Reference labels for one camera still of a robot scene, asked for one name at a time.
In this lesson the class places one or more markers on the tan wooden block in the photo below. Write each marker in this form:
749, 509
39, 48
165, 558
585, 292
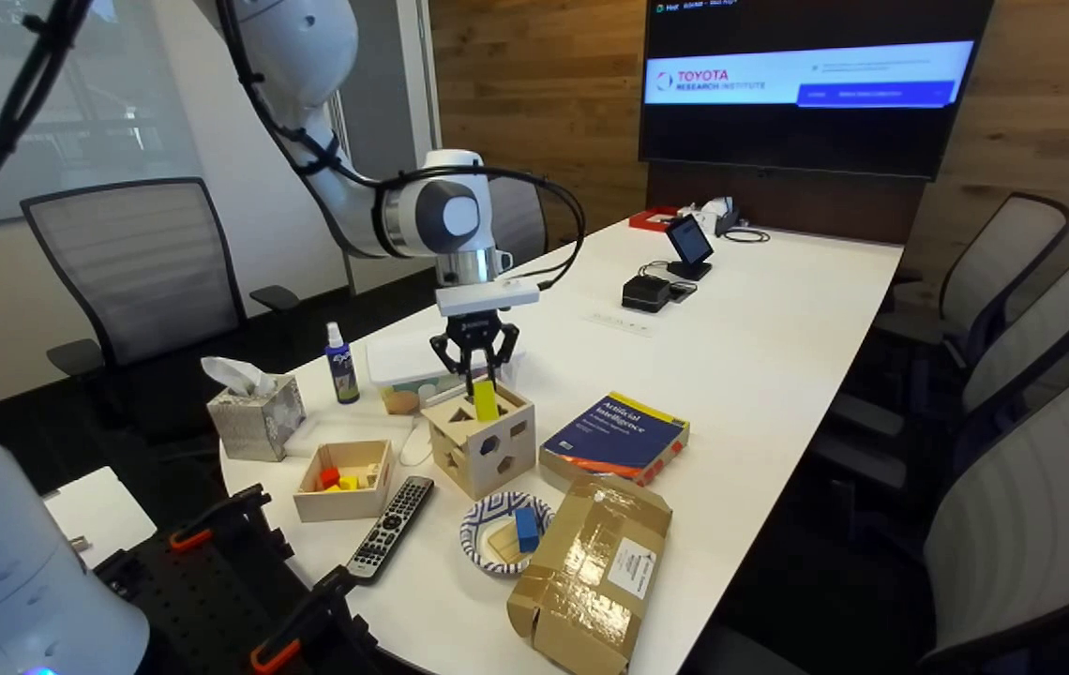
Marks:
499, 547

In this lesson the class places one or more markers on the red wooden block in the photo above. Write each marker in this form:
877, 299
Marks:
329, 478

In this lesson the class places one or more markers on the small open wooden tray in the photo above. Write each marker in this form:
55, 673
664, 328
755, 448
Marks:
339, 503

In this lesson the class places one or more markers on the blue spray bottle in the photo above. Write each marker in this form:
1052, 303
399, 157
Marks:
343, 376

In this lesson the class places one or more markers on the blue and orange book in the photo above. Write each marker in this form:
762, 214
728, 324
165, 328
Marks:
613, 437

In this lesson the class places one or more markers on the wall mounted TV screen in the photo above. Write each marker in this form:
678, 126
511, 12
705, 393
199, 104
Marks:
808, 88

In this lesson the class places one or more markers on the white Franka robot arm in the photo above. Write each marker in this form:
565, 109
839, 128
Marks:
310, 49

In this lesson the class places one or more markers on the wooden shape sorter toy box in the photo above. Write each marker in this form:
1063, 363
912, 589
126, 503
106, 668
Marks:
480, 444

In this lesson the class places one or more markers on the black robot mounting stand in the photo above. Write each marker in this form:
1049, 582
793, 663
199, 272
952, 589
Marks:
199, 613

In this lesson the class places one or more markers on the red flat object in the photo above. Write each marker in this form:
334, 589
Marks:
655, 223

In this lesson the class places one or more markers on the black remote control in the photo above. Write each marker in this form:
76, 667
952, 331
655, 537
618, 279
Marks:
386, 531

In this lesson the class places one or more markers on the grey tissue box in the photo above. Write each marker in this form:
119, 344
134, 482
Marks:
255, 426

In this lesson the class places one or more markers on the white paper sheet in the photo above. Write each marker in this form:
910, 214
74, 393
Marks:
95, 512

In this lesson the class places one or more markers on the brown cardboard box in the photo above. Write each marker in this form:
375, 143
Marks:
591, 574

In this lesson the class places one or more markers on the blue wooden block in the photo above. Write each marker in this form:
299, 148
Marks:
530, 528

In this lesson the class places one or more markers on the black tablet on stand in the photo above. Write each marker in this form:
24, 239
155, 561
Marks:
689, 241

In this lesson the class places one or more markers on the yellow wooden block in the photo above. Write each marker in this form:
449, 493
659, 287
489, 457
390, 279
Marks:
484, 399
363, 482

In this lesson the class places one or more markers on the small black box device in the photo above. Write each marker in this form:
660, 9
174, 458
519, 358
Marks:
646, 293

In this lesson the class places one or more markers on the grey mesh office chair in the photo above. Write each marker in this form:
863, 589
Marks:
526, 226
1034, 339
1040, 512
134, 264
1004, 264

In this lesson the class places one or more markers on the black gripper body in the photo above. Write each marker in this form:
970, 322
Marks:
478, 328

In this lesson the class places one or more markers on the white door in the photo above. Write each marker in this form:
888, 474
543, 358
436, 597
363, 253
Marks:
413, 77

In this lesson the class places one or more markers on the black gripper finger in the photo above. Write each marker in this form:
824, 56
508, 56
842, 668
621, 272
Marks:
449, 356
505, 352

